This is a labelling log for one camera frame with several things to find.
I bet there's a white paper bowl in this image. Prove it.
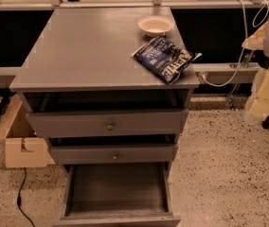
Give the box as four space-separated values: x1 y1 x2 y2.
137 16 174 37

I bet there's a cardboard box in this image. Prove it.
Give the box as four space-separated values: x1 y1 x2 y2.
0 95 54 168

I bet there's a blue chip bag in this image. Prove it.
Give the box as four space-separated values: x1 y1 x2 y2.
132 36 202 85

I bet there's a black power cable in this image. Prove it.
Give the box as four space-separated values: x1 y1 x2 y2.
16 167 36 227

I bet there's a grey metal rail frame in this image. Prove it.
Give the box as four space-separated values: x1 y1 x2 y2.
0 0 269 87

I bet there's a grey middle drawer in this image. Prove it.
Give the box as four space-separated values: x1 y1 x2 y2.
50 144 177 165

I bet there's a grey top drawer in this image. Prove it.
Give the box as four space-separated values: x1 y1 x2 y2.
27 110 188 138

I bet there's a grey bottom drawer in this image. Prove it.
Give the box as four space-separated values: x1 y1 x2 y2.
53 163 180 227

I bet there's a grey wooden drawer cabinet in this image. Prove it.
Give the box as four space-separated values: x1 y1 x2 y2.
9 6 201 175

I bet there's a grey drawer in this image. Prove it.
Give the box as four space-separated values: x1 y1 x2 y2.
53 163 180 227
50 144 177 165
27 110 188 138

